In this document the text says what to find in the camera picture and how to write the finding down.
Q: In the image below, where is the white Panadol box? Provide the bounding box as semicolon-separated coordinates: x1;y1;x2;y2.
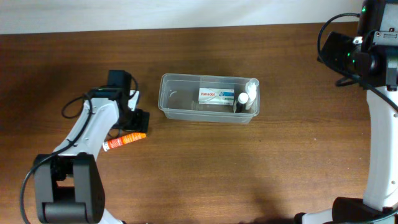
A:
198;88;234;106

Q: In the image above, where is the white squeeze bottle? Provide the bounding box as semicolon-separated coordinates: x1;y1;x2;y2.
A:
245;78;259;110

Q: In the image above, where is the dark bottle white cap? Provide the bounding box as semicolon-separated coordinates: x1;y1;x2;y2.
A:
233;93;249;113

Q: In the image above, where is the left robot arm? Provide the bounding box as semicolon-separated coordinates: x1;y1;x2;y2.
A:
29;70;150;223

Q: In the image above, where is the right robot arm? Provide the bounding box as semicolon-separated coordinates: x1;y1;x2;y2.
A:
294;0;397;224

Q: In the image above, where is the clear plastic container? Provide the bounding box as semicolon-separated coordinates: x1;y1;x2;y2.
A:
158;73;260;123

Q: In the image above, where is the orange tube white cap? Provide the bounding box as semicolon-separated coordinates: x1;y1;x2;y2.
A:
102;133;147;151

